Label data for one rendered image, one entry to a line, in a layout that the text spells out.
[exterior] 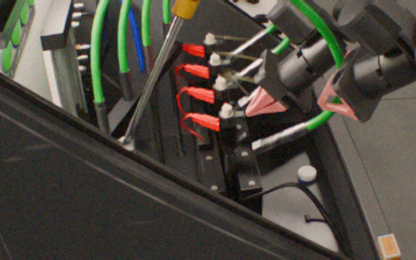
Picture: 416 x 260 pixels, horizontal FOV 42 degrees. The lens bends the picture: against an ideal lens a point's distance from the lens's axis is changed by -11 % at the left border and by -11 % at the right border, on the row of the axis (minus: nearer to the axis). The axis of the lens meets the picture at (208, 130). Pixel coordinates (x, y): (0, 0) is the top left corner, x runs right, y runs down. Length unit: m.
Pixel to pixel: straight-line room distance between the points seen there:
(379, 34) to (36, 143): 0.39
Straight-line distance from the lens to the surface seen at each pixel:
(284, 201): 1.21
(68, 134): 0.56
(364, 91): 0.75
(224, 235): 0.65
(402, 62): 0.69
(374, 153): 2.65
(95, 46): 0.89
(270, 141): 0.88
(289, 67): 0.90
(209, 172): 1.06
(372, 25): 0.66
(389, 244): 0.97
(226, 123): 0.97
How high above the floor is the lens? 1.69
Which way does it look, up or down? 38 degrees down
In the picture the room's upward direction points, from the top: 4 degrees counter-clockwise
